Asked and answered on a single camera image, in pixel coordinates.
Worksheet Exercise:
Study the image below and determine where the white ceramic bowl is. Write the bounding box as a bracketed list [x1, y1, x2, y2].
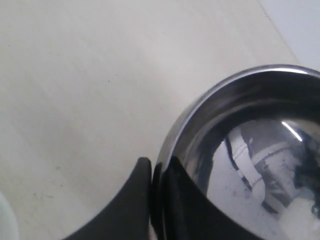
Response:
[0, 192, 20, 240]

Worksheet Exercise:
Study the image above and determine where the smooth stainless steel bowl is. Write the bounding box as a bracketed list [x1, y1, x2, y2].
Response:
[151, 64, 320, 240]

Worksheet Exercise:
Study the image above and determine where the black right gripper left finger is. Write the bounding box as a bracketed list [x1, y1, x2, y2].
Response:
[66, 157, 152, 240]

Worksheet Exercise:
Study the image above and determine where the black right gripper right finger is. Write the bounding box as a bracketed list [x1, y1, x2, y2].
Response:
[163, 156, 241, 240]

